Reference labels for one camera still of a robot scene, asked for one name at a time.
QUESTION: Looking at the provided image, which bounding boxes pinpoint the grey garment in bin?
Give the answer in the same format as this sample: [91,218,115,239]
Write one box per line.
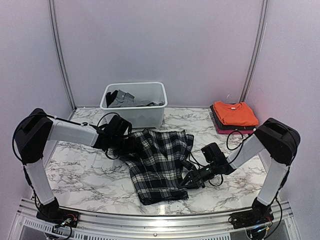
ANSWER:
[108,90,165,108]

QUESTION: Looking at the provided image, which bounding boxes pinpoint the left aluminium wall post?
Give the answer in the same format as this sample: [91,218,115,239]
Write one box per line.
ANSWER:
[48,0,77,112]

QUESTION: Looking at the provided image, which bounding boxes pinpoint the right aluminium wall post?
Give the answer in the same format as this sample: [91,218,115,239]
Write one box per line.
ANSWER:
[239,0,270,102]

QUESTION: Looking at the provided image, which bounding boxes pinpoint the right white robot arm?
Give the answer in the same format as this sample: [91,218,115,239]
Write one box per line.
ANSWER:
[179,118,301,224]

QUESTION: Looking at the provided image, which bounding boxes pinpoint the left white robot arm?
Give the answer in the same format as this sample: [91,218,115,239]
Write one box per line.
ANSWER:
[12,108,141,223]

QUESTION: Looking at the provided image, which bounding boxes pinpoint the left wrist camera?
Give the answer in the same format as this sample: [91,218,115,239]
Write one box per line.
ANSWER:
[104,115,132,137]

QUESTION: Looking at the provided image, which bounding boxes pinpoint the folded dark striped shirt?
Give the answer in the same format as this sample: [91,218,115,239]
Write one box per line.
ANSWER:
[210,104,256,131]

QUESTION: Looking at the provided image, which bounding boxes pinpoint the folded pink garment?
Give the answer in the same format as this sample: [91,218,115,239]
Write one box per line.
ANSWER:
[215,126,256,135]

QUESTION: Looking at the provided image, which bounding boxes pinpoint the black garment in bin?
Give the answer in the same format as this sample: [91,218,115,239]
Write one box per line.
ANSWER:
[105,90,119,107]

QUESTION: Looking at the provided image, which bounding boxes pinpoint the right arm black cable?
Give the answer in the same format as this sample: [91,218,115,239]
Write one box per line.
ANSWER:
[187,129,246,187]

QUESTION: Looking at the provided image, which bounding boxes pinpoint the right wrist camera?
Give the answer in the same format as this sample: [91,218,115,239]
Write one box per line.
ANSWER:
[201,142,226,166]

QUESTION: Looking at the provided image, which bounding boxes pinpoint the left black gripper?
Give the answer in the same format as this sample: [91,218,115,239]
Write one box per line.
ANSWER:
[110,135,144,155]

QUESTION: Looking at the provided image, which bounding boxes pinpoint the aluminium wall post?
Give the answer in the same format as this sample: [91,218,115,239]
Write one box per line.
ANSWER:
[239,0,270,102]
[48,0,77,112]

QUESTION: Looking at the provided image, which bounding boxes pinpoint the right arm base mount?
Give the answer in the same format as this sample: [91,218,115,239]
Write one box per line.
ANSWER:
[228,198,274,229]

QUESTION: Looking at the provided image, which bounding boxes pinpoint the orange t-shirt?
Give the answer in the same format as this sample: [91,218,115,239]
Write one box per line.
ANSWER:
[213,101,259,126]

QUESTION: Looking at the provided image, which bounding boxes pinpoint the white plastic laundry bin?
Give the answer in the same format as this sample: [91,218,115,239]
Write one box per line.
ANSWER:
[99,82,168,128]

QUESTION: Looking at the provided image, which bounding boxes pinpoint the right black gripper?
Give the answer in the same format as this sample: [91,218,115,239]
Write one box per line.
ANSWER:
[178,161,218,189]

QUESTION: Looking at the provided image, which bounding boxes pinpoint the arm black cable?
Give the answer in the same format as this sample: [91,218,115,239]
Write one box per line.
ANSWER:
[187,129,246,187]
[96,112,121,160]

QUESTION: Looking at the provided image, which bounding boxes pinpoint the black white plaid shirt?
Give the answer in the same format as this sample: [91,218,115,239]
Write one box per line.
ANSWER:
[118,129,195,206]

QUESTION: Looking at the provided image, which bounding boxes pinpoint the aluminium front frame rail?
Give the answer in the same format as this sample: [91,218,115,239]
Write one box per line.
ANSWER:
[8,198,301,240]

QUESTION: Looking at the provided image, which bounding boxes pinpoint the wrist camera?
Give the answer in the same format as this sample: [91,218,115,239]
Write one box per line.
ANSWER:
[104,115,132,137]
[201,142,226,166]

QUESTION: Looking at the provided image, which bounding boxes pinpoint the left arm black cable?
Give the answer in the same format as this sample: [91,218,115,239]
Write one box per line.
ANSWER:
[96,112,121,160]

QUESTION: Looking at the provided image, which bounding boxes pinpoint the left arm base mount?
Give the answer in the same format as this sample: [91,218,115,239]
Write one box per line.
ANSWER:
[36,198,80,228]

